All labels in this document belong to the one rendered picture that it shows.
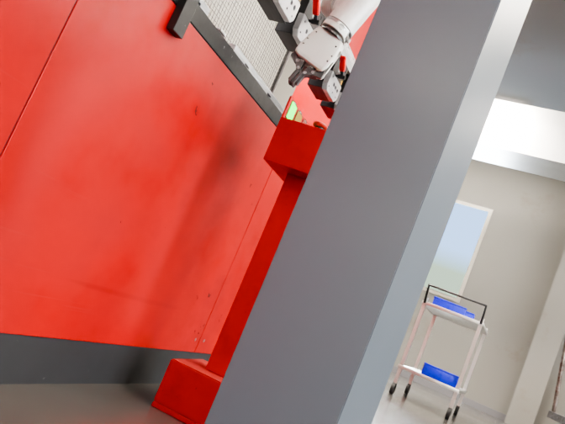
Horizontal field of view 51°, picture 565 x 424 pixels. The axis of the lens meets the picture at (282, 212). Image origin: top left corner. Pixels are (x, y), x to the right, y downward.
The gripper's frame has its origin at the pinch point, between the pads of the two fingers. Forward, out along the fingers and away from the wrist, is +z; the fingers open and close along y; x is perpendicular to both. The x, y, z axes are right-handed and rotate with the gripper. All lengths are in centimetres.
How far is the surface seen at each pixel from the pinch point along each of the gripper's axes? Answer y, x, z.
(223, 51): 13.2, 16.9, 9.9
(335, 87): 10, -83, -29
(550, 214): -187, -650, -232
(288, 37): 23.1, -39.1, -20.0
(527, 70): -46, -451, -271
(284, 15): 23.5, -24.3, -20.2
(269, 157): -10.1, 6.3, 21.7
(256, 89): 7.9, -4.2, 8.0
